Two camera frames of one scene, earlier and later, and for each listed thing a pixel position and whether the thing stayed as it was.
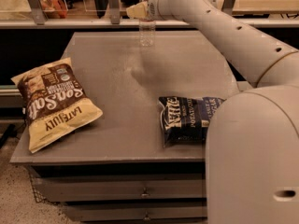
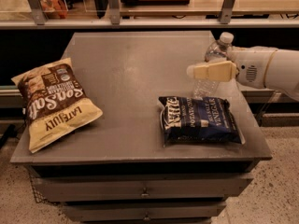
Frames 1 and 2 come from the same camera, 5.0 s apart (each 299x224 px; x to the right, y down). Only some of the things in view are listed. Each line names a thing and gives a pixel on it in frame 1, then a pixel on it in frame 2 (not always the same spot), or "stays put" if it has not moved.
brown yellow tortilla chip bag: [56, 103] stays put
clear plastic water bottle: [148, 20] to [218, 52]
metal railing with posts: [38, 19] stays put
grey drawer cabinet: [118, 170] stays put
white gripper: [154, 8] to [249, 66]
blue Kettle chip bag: [185, 119] stays put
